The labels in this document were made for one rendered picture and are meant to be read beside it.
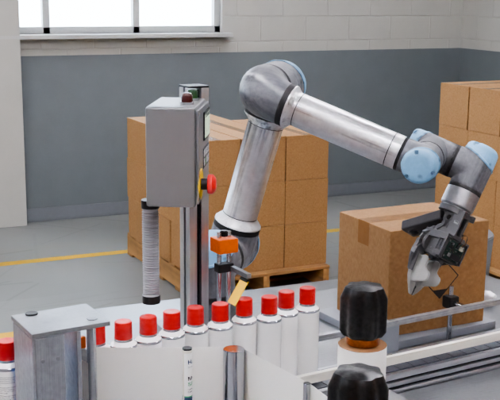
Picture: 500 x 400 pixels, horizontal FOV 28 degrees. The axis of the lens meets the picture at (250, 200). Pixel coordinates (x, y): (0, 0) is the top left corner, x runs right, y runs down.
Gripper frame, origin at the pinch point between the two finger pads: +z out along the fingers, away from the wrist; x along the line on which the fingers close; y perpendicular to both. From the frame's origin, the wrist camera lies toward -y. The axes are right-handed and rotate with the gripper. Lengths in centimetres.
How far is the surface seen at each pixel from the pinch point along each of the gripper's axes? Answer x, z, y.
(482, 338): 21.9, 2.7, 4.8
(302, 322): -24.1, 17.0, 1.1
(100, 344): -65, 36, 2
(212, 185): -58, 1, 2
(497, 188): 246, -91, -236
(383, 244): 6.3, -8.1, -22.2
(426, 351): 7.8, 11.2, 4.8
